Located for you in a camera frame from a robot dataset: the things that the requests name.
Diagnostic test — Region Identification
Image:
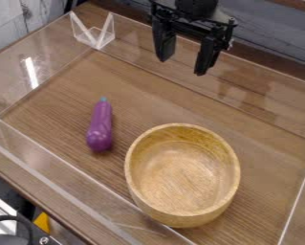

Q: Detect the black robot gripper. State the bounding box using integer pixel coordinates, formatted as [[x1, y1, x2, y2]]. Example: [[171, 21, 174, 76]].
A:
[[150, 0, 238, 76]]

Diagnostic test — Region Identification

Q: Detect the purple toy eggplant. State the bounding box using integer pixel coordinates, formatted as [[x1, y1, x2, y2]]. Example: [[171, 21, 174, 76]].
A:
[[86, 98, 112, 151]]

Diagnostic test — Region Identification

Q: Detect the brown wooden bowl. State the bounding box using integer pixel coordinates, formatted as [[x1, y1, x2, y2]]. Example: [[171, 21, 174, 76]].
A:
[[124, 123, 242, 229]]

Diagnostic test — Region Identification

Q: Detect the black and yellow device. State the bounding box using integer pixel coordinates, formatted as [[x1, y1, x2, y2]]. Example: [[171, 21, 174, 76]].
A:
[[15, 213, 62, 245]]

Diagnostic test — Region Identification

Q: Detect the clear acrylic tray enclosure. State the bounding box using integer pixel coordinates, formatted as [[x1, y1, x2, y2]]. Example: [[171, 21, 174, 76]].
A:
[[0, 7, 305, 245]]

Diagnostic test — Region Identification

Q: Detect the black cable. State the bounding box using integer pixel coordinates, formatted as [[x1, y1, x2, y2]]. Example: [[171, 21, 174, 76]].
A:
[[0, 215, 35, 245]]

